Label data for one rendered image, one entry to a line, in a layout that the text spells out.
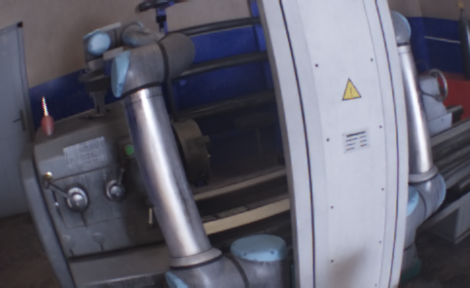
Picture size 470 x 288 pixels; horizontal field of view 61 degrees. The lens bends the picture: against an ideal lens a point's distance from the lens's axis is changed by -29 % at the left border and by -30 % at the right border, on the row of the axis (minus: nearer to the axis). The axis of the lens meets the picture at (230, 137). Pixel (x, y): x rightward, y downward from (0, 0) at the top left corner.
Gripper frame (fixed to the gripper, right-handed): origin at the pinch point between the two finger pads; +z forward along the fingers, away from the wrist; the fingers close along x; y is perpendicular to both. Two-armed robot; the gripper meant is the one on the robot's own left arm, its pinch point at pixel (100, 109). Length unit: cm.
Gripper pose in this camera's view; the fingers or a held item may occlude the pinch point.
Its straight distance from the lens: 205.3
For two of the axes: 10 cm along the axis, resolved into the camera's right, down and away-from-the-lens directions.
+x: -8.1, -0.2, 5.9
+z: 1.6, 9.5, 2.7
